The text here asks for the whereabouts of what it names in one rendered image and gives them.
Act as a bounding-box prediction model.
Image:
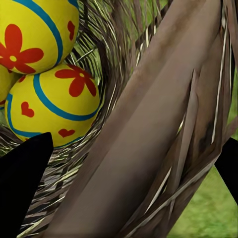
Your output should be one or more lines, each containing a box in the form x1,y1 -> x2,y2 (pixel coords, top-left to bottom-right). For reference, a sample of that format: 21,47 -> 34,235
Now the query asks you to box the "wicker basket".
0,0 -> 238,238

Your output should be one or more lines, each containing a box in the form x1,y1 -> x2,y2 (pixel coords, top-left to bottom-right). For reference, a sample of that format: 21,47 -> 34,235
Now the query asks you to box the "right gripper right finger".
214,138 -> 238,205

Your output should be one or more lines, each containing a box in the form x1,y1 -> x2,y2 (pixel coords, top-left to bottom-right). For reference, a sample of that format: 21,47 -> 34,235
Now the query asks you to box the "easter egg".
0,0 -> 81,75
0,64 -> 24,111
4,62 -> 100,149

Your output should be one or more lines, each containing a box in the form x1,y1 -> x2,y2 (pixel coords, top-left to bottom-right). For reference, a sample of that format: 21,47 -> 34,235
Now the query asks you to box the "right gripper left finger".
0,132 -> 54,238

